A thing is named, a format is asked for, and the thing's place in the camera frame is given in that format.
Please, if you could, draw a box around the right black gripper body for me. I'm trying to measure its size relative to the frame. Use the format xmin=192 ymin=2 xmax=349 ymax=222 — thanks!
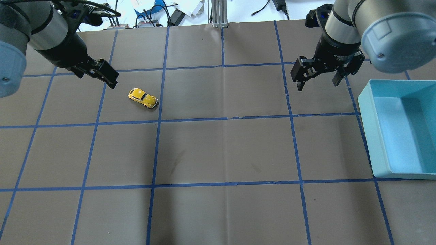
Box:
xmin=313 ymin=34 xmax=365 ymax=74

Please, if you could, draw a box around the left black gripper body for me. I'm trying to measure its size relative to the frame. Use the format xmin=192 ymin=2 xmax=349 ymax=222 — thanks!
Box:
xmin=51 ymin=34 xmax=102 ymax=79

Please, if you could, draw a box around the yellow beetle toy car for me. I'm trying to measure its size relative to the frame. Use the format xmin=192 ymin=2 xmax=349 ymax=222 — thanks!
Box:
xmin=128 ymin=88 xmax=158 ymax=109

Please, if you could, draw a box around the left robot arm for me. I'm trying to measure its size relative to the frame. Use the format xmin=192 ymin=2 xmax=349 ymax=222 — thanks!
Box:
xmin=0 ymin=0 xmax=121 ymax=98

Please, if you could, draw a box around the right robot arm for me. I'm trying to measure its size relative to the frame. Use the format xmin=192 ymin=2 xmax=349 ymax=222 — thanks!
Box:
xmin=290 ymin=0 xmax=436 ymax=91

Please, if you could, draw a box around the black power adapter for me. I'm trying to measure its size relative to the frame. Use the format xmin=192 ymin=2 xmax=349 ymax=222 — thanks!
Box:
xmin=272 ymin=0 xmax=287 ymax=12

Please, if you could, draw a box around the light blue plastic bin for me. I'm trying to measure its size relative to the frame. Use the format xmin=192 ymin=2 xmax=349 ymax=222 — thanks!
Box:
xmin=358 ymin=79 xmax=436 ymax=180

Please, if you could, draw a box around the brown paper table cover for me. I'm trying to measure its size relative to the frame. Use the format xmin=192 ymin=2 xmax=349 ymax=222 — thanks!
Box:
xmin=1 ymin=20 xmax=435 ymax=245

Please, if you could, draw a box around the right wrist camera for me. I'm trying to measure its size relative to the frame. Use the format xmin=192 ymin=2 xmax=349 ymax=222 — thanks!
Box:
xmin=305 ymin=4 xmax=333 ymax=28

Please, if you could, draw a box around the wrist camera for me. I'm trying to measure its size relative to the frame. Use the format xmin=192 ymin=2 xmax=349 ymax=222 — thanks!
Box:
xmin=66 ymin=5 xmax=103 ymax=27
xmin=305 ymin=4 xmax=333 ymax=28

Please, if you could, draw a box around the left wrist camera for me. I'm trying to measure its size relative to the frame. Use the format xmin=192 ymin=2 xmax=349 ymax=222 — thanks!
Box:
xmin=66 ymin=5 xmax=103 ymax=27

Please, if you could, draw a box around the black cable bundle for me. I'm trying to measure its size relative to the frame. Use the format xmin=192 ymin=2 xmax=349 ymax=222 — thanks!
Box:
xmin=102 ymin=0 xmax=177 ymax=29

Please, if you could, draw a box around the aluminium frame post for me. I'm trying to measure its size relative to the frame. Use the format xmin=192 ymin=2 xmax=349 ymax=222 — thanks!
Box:
xmin=208 ymin=0 xmax=228 ymax=28

